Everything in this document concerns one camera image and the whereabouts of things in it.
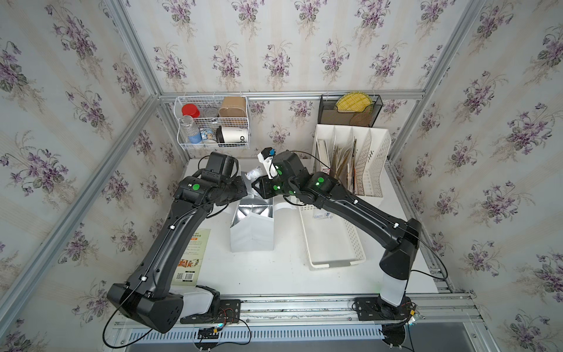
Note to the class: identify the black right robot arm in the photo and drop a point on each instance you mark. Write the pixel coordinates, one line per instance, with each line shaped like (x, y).
(399, 238)

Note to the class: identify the green illustrated children's book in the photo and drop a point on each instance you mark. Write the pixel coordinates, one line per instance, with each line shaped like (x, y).
(190, 264)

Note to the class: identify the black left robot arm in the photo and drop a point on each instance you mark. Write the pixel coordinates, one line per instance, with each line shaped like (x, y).
(145, 296)

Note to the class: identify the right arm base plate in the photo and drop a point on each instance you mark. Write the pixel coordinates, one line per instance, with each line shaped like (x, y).
(374, 308)

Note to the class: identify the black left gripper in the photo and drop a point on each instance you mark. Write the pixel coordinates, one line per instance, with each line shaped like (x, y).
(242, 187)

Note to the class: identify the white perforated plastic basket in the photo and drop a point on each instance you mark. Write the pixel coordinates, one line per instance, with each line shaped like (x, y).
(331, 242)

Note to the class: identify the brown cardboard box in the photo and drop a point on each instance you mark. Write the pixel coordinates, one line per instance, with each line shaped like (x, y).
(233, 106)

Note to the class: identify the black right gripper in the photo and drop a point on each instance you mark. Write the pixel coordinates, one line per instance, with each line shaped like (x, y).
(263, 189)

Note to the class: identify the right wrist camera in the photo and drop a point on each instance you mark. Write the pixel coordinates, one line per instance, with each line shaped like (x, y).
(266, 157)

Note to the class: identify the white plastic file organizer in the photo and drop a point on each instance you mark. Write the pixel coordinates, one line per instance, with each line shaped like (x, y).
(372, 148)

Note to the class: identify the red lidded jar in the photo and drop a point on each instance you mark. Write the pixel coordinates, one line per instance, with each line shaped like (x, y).
(190, 110)

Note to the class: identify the purple white spine book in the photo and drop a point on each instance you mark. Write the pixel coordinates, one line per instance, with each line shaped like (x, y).
(322, 155)

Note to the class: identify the white wire wall basket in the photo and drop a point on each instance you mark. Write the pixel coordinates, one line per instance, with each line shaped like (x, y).
(209, 120)

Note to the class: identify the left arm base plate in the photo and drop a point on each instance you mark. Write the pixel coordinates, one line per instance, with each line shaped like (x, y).
(223, 311)

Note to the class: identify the clear plastic water bottle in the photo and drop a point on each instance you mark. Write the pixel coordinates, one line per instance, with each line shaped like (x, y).
(190, 130)

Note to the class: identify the white black paper cup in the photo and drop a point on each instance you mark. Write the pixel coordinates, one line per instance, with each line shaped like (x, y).
(232, 135)

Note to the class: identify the black mesh wall holder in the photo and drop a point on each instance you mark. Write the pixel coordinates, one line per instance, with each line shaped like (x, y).
(328, 115)

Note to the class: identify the yellow brown magazines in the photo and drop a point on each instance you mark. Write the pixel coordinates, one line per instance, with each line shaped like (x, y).
(343, 164)

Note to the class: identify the ice pack with blue print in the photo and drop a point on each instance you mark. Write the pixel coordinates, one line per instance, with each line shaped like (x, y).
(254, 174)

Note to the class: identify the white insulated delivery bag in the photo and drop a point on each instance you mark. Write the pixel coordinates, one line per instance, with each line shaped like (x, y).
(252, 227)

